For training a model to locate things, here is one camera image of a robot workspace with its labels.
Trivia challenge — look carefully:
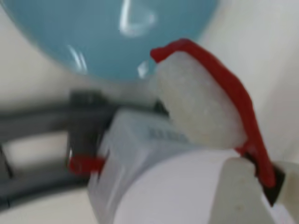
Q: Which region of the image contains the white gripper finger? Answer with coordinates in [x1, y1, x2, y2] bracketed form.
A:
[220, 156, 278, 224]
[256, 160, 299, 224]

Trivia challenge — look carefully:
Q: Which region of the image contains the red tuna toy sushi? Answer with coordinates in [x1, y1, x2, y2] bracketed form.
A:
[149, 38, 278, 189]

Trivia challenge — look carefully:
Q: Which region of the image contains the blue round dish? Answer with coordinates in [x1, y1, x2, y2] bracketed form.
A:
[0, 0, 218, 84]

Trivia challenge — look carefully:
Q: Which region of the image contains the white toy wagon car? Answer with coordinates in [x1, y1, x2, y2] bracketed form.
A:
[68, 108, 196, 224]

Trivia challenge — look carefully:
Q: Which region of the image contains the grey circular toy train track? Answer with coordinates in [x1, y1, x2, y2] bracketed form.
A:
[0, 90, 117, 209]

